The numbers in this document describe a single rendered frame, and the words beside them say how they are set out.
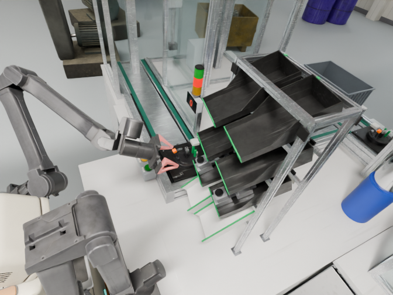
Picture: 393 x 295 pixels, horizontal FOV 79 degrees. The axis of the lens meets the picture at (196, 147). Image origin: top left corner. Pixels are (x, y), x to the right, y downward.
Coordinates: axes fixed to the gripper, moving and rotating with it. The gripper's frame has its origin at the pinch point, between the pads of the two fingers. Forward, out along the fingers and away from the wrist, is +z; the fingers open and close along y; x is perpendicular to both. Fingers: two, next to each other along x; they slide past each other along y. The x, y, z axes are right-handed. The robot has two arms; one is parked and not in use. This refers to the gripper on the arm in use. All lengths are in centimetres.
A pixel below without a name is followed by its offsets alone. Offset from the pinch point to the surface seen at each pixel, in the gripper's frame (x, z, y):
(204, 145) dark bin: -8.2, 9.4, 0.2
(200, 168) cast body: 2.9, 13.5, -1.3
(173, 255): 43.0, 17.2, -18.6
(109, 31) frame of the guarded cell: 3, -20, 104
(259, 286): 29, 48, -40
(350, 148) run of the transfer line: -16, 140, 24
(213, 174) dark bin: 2.6, 19.3, -3.7
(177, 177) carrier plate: 28.7, 20.5, 16.0
